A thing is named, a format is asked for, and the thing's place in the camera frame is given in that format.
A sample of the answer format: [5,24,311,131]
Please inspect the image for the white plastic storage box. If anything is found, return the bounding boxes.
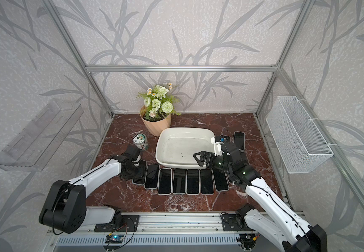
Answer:
[155,128,215,169]

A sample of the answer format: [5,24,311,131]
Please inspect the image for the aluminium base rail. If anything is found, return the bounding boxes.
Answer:
[46,211,312,246]

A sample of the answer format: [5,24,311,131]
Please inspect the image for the phone with light blue case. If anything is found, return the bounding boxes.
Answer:
[172,169,187,194]

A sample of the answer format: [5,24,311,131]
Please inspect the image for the phone with cream case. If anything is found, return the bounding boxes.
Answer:
[186,169,200,195]

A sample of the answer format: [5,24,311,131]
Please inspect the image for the phone with pink case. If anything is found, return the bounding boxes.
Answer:
[158,168,172,195]

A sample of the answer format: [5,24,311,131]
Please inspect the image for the left circuit board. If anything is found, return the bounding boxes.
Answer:
[104,234,126,246]

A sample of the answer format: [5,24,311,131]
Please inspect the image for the large phone pink case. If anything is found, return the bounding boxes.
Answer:
[233,131,246,151]

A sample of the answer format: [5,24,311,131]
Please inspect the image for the right circuit board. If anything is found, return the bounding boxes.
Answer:
[237,234,257,245]

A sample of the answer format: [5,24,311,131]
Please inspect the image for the round tin with cartoon lid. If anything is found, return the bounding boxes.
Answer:
[133,133,148,151]

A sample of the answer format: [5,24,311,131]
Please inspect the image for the white wire mesh basket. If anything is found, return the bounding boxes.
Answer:
[266,96,334,174]

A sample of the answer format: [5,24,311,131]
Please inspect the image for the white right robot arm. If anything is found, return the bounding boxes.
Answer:
[193,151,328,252]

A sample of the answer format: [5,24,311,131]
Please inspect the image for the clear acrylic wall shelf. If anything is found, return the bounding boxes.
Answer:
[0,99,83,172]

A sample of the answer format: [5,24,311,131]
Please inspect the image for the phone light blue bottom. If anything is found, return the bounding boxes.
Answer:
[132,160,147,185]

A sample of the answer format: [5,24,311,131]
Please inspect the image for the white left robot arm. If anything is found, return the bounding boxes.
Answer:
[39,145,143,235]

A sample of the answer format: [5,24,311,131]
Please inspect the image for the beige flower pot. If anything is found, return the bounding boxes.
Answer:
[140,106,172,137]

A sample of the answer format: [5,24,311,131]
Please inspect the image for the white and green artificial flowers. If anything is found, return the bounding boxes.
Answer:
[137,83,181,122]

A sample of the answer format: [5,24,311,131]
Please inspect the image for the large phone grey case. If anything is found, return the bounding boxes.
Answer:
[212,169,229,192]

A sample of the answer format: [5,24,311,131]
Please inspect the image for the circuit board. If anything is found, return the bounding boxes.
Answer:
[237,234,257,245]
[104,234,126,246]

